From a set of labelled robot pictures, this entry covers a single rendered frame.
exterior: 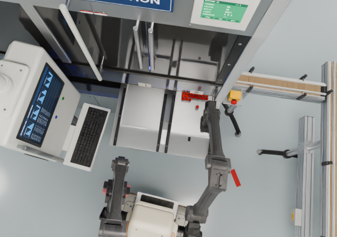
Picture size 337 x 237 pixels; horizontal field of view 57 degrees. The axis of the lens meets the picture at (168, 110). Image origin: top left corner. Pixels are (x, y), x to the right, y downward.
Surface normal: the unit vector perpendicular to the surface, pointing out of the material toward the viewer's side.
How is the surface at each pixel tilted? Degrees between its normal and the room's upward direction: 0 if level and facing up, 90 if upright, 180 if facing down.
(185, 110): 0
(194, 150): 0
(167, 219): 42
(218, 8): 90
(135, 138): 0
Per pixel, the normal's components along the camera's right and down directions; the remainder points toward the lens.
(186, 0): -0.15, 0.96
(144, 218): 0.18, -0.82
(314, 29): 0.03, -0.25
